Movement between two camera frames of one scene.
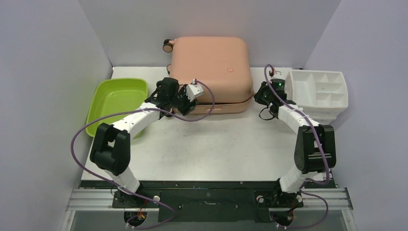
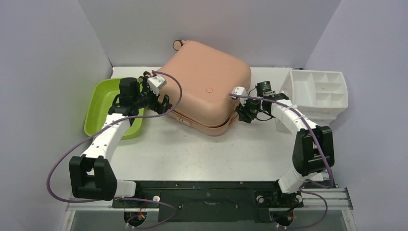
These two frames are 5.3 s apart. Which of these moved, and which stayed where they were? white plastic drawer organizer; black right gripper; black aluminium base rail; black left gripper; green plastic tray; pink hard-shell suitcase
Moved: black left gripper; black right gripper; pink hard-shell suitcase
Stayed: black aluminium base rail; white plastic drawer organizer; green plastic tray
